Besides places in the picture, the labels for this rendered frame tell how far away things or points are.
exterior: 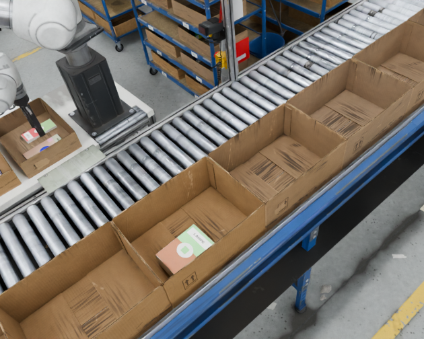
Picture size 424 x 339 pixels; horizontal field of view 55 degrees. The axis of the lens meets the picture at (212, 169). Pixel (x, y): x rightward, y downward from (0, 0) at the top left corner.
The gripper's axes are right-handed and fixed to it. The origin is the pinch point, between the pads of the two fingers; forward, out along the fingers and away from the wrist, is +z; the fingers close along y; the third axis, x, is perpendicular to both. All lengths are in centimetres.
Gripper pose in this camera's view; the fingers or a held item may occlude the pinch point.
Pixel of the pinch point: (36, 127)
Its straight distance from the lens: 220.0
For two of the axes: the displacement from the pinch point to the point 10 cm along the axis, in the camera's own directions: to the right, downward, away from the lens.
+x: 7.4, -5.5, 3.8
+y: 6.6, 5.2, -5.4
